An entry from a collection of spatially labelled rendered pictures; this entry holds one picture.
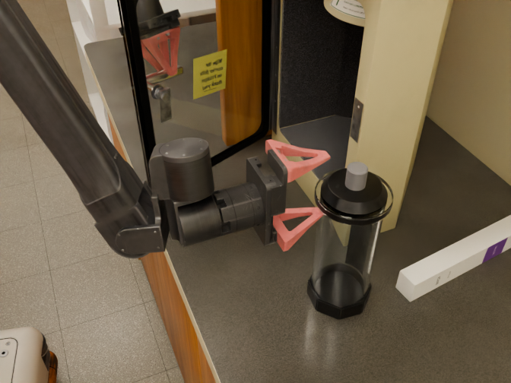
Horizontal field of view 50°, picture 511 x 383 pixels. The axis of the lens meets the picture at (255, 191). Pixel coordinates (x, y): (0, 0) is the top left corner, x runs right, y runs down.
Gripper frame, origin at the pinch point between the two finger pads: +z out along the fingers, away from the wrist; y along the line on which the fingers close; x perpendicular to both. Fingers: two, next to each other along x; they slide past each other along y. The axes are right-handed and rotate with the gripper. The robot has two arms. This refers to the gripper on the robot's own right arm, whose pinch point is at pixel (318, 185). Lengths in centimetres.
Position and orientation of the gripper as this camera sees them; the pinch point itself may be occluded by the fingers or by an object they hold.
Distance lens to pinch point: 72.6
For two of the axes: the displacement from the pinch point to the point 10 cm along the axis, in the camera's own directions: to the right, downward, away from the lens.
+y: 0.0, -7.6, -6.5
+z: 9.2, -2.5, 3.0
